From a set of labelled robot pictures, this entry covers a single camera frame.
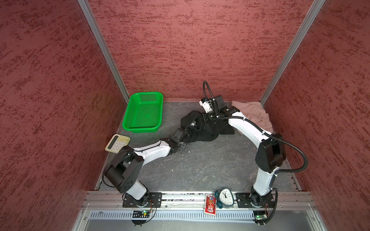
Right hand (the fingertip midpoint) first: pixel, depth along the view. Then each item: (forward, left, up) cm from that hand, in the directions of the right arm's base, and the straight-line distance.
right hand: (199, 119), depth 87 cm
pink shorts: (+18, -45, -14) cm, 50 cm away
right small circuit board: (-49, -28, -18) cm, 59 cm away
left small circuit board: (-46, +32, -18) cm, 59 cm away
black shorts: (-3, -1, -7) cm, 8 cm away
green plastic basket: (+22, +44, -16) cm, 52 cm away
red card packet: (-43, -3, -15) cm, 45 cm away
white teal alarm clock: (-41, -10, -14) cm, 44 cm away
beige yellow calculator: (-6, +56, -15) cm, 58 cm away
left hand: (-9, +14, -14) cm, 22 cm away
